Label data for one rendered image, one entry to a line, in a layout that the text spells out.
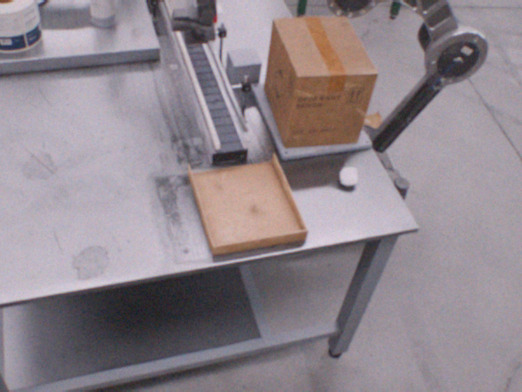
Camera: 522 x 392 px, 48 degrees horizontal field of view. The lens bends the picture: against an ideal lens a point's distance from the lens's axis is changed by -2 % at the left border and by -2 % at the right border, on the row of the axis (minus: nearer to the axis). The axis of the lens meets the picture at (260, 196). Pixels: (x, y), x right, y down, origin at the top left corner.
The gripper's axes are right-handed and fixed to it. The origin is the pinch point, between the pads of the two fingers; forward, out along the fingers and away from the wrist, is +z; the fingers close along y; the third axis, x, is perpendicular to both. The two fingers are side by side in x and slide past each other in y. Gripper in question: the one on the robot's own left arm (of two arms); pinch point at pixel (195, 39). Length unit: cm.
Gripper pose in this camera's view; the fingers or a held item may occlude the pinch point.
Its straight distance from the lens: 207.2
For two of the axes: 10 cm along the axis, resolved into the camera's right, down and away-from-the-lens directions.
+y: -9.6, 1.4, -2.6
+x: 1.5, 9.9, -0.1
